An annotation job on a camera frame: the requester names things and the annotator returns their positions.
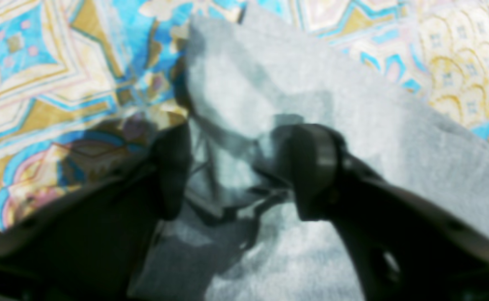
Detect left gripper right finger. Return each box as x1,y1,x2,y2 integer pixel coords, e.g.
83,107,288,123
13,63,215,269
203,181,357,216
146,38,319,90
288,124,489,301

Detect grey T-shirt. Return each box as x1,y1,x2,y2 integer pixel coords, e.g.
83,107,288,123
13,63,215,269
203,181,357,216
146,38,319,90
131,4,489,301

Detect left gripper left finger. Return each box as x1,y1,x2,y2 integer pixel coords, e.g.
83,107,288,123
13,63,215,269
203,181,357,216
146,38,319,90
0,124,192,301

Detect patterned tile tablecloth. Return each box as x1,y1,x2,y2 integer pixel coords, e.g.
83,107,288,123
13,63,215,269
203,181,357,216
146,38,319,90
0,0,489,230

